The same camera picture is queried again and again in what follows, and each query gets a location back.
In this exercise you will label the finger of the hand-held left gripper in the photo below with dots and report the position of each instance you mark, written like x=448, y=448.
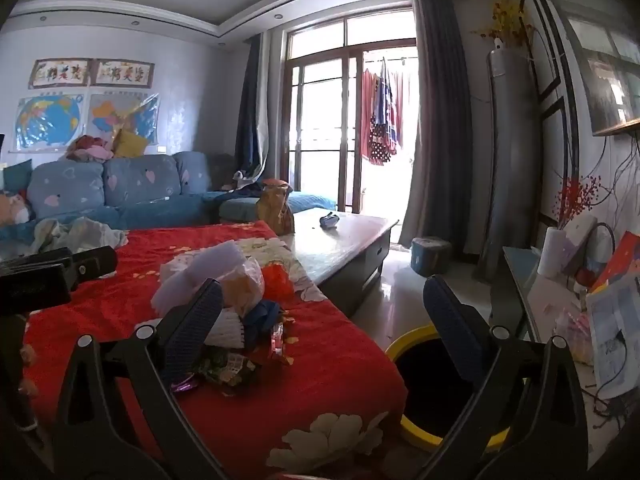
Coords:
x=92, y=261

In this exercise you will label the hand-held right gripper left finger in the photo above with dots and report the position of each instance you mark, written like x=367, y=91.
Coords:
x=195, y=332

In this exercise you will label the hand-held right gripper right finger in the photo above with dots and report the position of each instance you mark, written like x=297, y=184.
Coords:
x=450, y=322

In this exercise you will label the white ribbed paper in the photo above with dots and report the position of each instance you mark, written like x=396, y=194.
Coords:
x=225, y=330

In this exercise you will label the green snack wrapper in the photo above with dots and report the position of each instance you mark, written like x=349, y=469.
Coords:
x=225, y=365

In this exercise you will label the pink-purple foil wrapper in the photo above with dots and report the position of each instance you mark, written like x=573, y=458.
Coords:
x=184, y=385

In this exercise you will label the yellow trash bin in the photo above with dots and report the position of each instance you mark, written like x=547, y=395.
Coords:
x=400, y=347

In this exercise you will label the orange translucent plastic bag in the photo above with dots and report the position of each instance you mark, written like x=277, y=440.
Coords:
x=245, y=287

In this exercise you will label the blue wrapper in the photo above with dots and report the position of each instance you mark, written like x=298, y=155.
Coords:
x=262, y=322

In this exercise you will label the clear plastic wrapper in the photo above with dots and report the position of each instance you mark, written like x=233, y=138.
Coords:
x=277, y=340

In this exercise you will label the light green cloth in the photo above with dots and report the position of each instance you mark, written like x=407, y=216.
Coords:
x=80, y=235

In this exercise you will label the blue storage box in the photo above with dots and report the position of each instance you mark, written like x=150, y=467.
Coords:
x=430, y=257

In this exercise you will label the stuffed toy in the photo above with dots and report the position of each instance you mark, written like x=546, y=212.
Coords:
x=12, y=210

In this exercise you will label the blue patterned sofa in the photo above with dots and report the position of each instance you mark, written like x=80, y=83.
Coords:
x=140, y=185

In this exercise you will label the teal pillow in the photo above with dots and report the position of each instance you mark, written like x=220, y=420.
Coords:
x=17, y=176

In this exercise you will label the pile of clothes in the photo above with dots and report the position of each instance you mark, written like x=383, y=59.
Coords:
x=90, y=150

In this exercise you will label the television cabinet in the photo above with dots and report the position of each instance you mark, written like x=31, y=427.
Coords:
x=550, y=385

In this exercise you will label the white paper roll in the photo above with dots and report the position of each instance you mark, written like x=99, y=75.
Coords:
x=550, y=255

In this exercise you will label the yellow pillow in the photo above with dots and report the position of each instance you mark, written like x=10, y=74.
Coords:
x=129, y=144

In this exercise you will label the red floral blanket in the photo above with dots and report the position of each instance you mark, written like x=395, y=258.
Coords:
x=310, y=375

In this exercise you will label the colourful paint set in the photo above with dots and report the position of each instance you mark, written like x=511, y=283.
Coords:
x=575, y=332

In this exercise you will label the dark wooden coffee table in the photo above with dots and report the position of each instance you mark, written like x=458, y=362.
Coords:
x=345, y=250

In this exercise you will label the brown paper bag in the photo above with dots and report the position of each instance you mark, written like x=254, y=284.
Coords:
x=274, y=207

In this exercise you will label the world map poster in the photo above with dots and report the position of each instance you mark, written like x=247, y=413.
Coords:
x=47, y=120

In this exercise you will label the country map poster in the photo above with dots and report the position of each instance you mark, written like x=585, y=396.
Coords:
x=125, y=115

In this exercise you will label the white leaning board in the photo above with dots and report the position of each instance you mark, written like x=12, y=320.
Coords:
x=580, y=242

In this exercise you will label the dark clothes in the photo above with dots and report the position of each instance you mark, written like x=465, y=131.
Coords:
x=245, y=187

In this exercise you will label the small blue pouch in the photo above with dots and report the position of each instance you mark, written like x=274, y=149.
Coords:
x=329, y=221

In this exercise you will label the white printed paper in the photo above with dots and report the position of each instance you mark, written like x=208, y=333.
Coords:
x=615, y=340

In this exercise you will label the standing air conditioner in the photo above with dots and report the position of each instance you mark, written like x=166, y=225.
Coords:
x=507, y=160

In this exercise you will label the red berry branches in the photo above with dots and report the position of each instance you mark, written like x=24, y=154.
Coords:
x=575, y=197

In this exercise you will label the red picture book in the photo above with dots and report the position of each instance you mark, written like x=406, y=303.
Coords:
x=620, y=260

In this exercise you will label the grey curtain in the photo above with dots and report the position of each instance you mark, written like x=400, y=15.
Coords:
x=437, y=135

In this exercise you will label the framed calligraphy picture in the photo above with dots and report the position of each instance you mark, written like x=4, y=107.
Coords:
x=60, y=74
x=125, y=73

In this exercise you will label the dark blue curtain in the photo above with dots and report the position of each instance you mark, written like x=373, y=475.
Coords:
x=252, y=120

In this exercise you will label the hanging clothes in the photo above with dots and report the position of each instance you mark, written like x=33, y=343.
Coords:
x=382, y=120

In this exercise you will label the glass balcony door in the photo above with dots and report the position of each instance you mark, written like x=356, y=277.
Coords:
x=320, y=120

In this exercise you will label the yellow artificial flowers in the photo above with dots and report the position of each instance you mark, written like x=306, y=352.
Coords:
x=507, y=20

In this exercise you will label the black wall frame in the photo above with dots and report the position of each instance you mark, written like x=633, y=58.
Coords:
x=545, y=160
x=531, y=35

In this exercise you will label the wall television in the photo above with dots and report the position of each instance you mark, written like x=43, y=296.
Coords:
x=605, y=85

